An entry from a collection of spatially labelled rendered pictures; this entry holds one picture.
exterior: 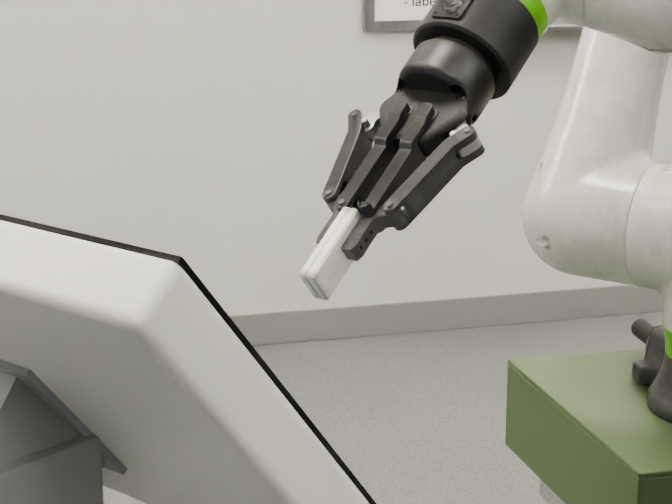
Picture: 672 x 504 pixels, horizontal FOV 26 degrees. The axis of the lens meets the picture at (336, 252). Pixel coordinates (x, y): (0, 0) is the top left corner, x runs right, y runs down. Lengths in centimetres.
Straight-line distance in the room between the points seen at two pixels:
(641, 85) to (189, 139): 284
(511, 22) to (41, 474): 52
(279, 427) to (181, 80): 340
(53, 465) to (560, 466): 70
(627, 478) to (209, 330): 68
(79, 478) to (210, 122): 330
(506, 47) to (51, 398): 47
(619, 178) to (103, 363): 77
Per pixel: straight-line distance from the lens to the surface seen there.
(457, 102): 118
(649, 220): 149
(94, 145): 427
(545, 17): 125
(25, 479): 102
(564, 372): 165
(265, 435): 90
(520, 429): 167
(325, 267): 111
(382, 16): 437
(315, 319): 450
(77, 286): 84
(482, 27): 120
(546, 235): 154
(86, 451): 105
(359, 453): 368
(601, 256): 152
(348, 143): 119
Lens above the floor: 140
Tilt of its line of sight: 15 degrees down
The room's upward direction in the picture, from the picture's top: straight up
